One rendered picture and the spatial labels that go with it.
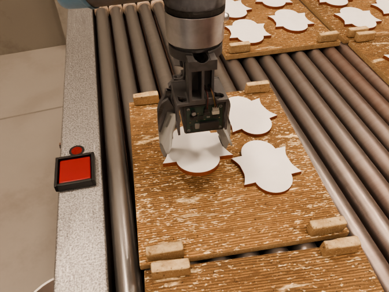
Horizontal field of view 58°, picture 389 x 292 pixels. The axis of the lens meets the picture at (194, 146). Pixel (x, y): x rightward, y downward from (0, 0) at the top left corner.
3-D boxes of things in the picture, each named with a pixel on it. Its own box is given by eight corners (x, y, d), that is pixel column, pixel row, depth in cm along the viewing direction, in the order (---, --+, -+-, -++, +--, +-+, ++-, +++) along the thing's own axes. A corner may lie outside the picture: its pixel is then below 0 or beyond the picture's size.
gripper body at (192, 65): (176, 139, 50) (171, 61, 42) (168, 105, 56) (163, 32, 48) (228, 132, 51) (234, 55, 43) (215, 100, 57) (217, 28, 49)
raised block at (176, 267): (151, 281, 53) (150, 273, 51) (151, 269, 54) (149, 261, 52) (191, 276, 53) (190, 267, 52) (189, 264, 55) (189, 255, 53)
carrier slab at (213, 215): (140, 270, 56) (139, 265, 55) (129, 107, 84) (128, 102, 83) (347, 237, 60) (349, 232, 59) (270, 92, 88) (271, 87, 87)
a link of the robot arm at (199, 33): (161, -1, 46) (222, -5, 47) (163, 33, 49) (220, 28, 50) (168, 21, 40) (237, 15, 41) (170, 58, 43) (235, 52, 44)
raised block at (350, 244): (322, 258, 56) (327, 249, 54) (318, 247, 57) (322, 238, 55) (358, 252, 56) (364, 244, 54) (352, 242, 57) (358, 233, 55)
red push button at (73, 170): (60, 188, 68) (58, 183, 67) (61, 165, 72) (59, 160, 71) (92, 182, 69) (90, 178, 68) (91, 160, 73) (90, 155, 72)
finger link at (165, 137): (151, 172, 55) (172, 127, 50) (147, 148, 60) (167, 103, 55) (169, 175, 57) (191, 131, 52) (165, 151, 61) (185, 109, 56)
